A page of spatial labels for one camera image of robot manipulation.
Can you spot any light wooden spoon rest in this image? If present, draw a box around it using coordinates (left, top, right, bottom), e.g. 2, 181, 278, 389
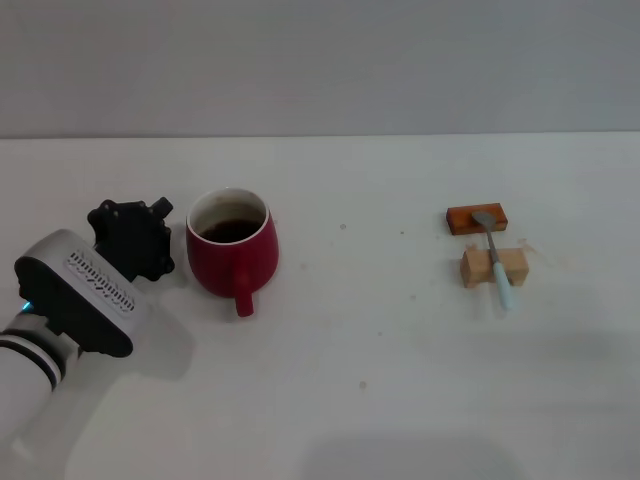
460, 247, 530, 290

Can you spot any orange-brown wooden block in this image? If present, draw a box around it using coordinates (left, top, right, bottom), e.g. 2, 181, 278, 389
445, 202, 510, 237

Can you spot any metal spoon with blue handle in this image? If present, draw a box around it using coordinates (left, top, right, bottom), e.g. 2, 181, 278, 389
472, 210, 517, 312

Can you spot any red ceramic coffee cup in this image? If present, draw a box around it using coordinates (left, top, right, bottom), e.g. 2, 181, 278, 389
185, 187, 279, 318

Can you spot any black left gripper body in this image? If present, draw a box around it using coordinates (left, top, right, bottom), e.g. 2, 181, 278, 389
87, 198, 177, 284

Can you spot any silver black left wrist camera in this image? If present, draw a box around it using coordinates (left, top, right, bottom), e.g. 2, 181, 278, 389
13, 228, 139, 359

